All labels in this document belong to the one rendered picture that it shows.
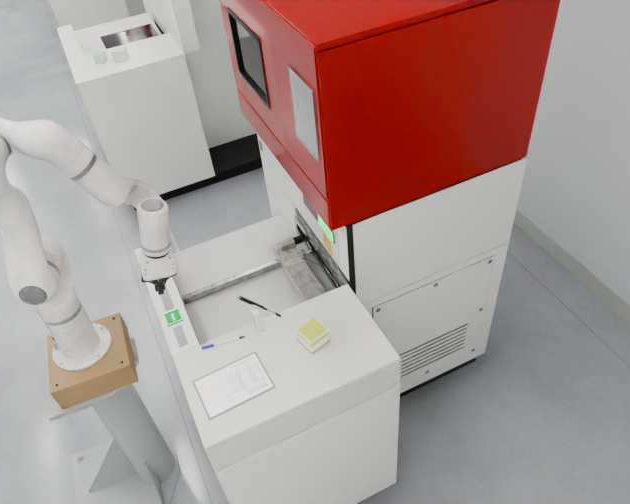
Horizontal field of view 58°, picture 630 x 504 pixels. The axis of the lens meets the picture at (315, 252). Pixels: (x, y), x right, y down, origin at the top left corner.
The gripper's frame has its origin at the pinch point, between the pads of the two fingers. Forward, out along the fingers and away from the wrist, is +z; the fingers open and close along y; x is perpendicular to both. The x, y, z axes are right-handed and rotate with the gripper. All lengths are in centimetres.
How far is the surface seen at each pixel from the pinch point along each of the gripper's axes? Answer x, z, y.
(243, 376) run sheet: 33.4, 11.7, -16.0
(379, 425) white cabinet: 50, 38, -59
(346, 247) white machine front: 15, -14, -56
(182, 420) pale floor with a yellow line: -25, 112, -9
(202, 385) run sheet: 30.4, 14.2, -4.2
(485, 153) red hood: 15, -41, -103
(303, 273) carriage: -4, 13, -53
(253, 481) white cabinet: 50, 43, -14
